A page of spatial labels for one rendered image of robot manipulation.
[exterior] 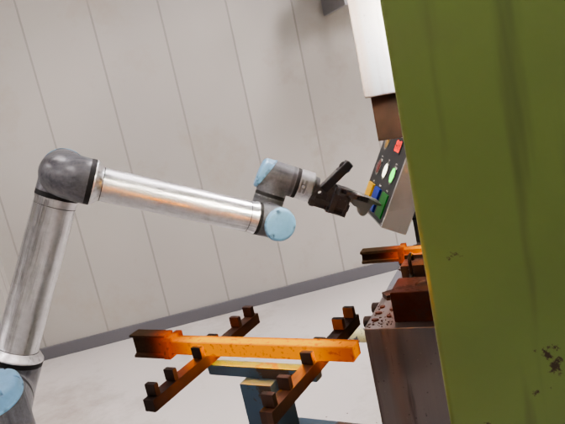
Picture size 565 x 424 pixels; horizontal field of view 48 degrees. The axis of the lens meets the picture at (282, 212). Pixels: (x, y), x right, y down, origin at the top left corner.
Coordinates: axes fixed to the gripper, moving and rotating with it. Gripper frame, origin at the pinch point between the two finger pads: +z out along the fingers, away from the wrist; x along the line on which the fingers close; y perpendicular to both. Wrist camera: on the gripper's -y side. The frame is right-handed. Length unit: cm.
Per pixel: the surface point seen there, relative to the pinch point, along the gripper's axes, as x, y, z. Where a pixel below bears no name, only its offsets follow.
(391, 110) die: 55, -25, -18
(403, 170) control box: 7.1, -11.6, 2.3
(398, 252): 48.2, 4.1, -4.1
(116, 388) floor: -136, 156, -66
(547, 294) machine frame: 104, -7, 0
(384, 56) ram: 60, -34, -24
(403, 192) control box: 7.1, -5.6, 4.3
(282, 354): 92, 17, -30
